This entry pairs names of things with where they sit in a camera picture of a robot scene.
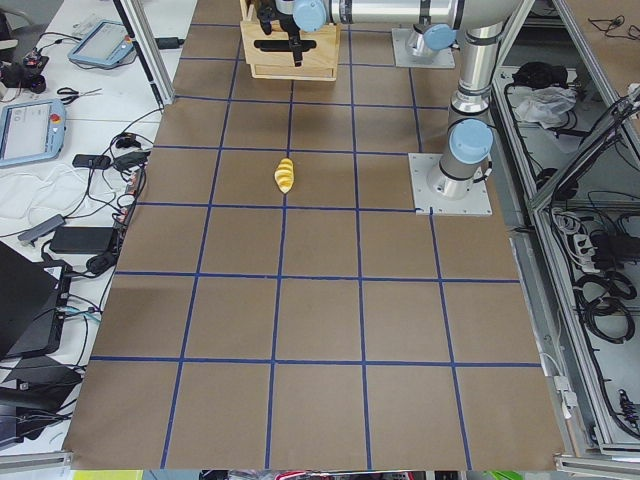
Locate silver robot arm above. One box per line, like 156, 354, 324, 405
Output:
240, 0, 520, 202
405, 24, 457, 61

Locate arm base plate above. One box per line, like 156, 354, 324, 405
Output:
391, 24, 457, 69
408, 153, 493, 217

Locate black laptop computer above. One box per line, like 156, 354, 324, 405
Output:
1, 244, 71, 360

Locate black handled scissors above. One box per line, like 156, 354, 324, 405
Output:
56, 87, 102, 105

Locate teach pendant tablet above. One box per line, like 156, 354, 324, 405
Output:
67, 20, 135, 70
1, 99, 66, 168

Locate black phone on desk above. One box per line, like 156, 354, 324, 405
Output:
72, 154, 112, 170

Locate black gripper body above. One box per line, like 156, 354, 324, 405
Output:
257, 0, 293, 31

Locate toy bread roll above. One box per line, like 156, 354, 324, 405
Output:
274, 158, 295, 195

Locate upper teach pendant tablet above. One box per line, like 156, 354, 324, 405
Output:
67, 20, 135, 70

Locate lower teach pendant tablet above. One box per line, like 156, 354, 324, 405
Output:
1, 99, 66, 168

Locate light wooden drawer cabinet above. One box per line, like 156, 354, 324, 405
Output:
240, 1, 340, 52

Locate black power brick on desk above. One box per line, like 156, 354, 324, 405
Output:
50, 226, 115, 254

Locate grey usb hub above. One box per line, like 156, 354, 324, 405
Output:
18, 214, 66, 244

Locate white crumpled cloth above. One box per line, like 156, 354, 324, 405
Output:
514, 86, 577, 129

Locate aluminium frame post left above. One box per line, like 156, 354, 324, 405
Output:
113, 0, 175, 109

